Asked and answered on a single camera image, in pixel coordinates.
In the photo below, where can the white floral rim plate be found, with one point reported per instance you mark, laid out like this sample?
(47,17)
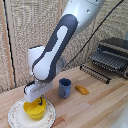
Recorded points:
(15,116)

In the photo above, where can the black toaster oven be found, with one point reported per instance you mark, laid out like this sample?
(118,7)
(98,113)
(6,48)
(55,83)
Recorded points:
(111,55)

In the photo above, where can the yellow bowl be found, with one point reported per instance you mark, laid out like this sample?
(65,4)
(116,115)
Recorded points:
(34,109)

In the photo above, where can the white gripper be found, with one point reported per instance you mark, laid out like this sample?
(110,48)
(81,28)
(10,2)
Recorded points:
(37,90)

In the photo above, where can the orange yellow bread piece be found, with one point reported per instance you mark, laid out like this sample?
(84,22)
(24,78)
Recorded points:
(81,89)

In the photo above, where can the blue cup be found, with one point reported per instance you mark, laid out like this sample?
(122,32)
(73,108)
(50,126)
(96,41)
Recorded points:
(64,88)

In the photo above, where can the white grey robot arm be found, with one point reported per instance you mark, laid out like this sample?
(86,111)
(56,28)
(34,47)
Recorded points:
(60,40)

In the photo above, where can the wooden wall post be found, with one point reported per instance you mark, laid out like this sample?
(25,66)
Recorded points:
(7,43)

